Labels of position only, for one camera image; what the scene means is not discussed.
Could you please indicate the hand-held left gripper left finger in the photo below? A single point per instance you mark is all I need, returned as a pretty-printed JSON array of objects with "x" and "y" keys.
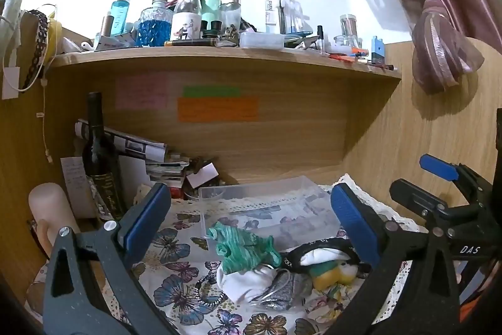
[{"x": 146, "y": 217}]

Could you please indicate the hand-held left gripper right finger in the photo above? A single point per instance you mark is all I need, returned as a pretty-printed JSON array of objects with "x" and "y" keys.
[{"x": 355, "y": 221}]

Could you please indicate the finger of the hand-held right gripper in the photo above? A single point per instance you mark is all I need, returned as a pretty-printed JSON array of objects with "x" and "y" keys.
[
  {"x": 438, "y": 166},
  {"x": 413, "y": 195}
]

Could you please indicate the clear plastic box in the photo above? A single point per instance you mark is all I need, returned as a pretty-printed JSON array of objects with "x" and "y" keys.
[{"x": 274, "y": 201}]

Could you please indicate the green knit scrunchie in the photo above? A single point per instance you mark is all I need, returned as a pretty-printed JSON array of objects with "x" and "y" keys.
[{"x": 243, "y": 246}]

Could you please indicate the stack of booklets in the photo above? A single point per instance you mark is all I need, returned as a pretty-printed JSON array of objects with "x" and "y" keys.
[{"x": 168, "y": 172}]

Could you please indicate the black headband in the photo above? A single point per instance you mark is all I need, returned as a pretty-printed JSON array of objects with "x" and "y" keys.
[{"x": 298, "y": 254}]

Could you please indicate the butterfly printed cloth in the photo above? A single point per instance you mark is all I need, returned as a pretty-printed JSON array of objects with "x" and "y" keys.
[{"x": 176, "y": 280}]

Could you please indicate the white card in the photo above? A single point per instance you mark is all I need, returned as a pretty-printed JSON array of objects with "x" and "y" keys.
[{"x": 203, "y": 175}]

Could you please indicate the dark wine bottle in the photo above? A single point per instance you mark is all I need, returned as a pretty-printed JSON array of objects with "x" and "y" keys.
[{"x": 100, "y": 162}]

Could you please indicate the rolled magazine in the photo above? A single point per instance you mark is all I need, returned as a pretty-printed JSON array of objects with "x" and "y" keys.
[{"x": 133, "y": 144}]

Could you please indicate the white paper note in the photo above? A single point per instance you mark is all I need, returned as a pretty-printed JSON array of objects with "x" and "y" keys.
[{"x": 74, "y": 182}]

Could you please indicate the beige cylinder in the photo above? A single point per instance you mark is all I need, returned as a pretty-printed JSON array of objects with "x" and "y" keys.
[{"x": 53, "y": 205}]

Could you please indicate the grey mesh pouch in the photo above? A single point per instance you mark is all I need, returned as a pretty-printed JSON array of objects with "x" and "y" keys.
[{"x": 288, "y": 290}]

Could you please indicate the white sock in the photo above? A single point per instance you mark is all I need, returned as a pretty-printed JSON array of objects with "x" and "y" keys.
[{"x": 243, "y": 284}]

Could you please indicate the pink sticky note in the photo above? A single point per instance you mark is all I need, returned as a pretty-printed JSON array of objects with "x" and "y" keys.
[{"x": 141, "y": 91}]

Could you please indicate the orange sticky note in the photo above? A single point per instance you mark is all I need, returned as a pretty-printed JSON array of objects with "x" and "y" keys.
[{"x": 217, "y": 109}]

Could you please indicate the small blue box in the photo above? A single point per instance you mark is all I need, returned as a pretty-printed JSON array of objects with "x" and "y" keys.
[{"x": 378, "y": 50}]

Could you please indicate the green sticky note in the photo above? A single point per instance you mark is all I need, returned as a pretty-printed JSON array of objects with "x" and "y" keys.
[{"x": 211, "y": 91}]

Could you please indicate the mauve curtain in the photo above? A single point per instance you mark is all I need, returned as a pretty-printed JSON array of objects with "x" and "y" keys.
[{"x": 439, "y": 5}]

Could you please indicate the glass jar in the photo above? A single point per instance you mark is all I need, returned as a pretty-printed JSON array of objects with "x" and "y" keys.
[{"x": 348, "y": 31}]

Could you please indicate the small black cap bottle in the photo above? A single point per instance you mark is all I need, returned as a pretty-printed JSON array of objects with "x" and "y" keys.
[{"x": 320, "y": 40}]

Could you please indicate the wooden shelf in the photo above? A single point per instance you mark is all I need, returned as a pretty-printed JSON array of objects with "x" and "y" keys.
[{"x": 219, "y": 58}]

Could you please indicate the black pen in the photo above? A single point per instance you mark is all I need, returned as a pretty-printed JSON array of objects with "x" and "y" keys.
[{"x": 192, "y": 42}]

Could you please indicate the white charger adapter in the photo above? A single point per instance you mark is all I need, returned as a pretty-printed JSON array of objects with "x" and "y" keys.
[{"x": 10, "y": 84}]

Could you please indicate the round patterned glass bottle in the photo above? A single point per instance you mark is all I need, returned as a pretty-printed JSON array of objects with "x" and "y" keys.
[{"x": 154, "y": 27}]

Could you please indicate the brown tube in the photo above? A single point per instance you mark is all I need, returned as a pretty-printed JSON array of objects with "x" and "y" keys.
[{"x": 104, "y": 27}]

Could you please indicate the yellow object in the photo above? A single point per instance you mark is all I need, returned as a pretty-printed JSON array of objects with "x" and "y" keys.
[{"x": 55, "y": 34}]

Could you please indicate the tall blue liquid bottle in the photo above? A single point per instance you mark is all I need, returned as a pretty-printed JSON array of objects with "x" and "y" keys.
[{"x": 119, "y": 15}]

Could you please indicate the clear plastic case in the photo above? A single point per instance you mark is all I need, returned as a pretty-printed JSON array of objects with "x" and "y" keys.
[{"x": 261, "y": 40}]

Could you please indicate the clear bottle with cork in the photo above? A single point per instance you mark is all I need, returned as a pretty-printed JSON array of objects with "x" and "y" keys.
[{"x": 187, "y": 13}]

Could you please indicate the clear blister pack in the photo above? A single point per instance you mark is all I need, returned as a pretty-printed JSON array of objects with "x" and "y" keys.
[{"x": 284, "y": 11}]

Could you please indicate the clear bottle silver cap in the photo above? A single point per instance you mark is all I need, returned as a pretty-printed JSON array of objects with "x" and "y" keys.
[{"x": 230, "y": 15}]

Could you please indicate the white towel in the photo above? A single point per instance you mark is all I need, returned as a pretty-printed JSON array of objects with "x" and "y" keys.
[{"x": 11, "y": 5}]

